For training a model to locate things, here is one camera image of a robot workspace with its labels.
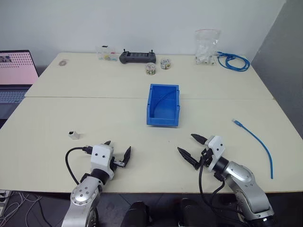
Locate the clear plastic parts box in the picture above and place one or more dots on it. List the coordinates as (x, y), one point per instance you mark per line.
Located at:
(106, 53)

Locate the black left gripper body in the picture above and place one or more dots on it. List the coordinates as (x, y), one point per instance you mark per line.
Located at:
(116, 163)

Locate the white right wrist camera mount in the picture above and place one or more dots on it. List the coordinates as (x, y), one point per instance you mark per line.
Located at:
(216, 147)

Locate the clear jar of beads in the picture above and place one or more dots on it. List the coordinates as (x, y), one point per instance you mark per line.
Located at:
(150, 69)
(165, 64)

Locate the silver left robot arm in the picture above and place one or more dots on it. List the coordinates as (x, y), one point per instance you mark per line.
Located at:
(81, 194)

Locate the clear plastic zip bag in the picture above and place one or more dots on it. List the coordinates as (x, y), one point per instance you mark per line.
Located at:
(206, 47)

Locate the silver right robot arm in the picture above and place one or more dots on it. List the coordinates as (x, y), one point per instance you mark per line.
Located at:
(246, 184)

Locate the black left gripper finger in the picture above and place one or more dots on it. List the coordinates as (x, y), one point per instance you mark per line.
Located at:
(108, 142)
(127, 154)

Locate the small white connector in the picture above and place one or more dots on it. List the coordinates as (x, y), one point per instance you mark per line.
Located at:
(73, 135)

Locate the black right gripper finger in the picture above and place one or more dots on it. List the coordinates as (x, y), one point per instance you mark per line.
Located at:
(188, 156)
(200, 139)

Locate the open laptop computer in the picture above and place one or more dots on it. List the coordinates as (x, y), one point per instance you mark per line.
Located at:
(16, 71)

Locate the blue plastic bin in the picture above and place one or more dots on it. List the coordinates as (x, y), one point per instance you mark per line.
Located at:
(163, 111)

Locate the small tape roll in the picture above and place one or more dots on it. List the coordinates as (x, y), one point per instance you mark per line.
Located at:
(63, 63)

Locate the dark rounded shape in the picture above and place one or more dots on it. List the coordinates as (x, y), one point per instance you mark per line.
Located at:
(136, 214)
(191, 212)

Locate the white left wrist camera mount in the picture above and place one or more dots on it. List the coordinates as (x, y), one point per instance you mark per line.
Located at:
(101, 157)

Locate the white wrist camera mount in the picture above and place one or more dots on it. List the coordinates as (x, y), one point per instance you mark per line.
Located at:
(101, 157)
(216, 147)

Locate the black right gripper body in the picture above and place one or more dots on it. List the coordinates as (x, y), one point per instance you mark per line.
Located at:
(207, 158)

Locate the dark grey remote controller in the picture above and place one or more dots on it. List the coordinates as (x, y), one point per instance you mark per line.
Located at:
(137, 57)

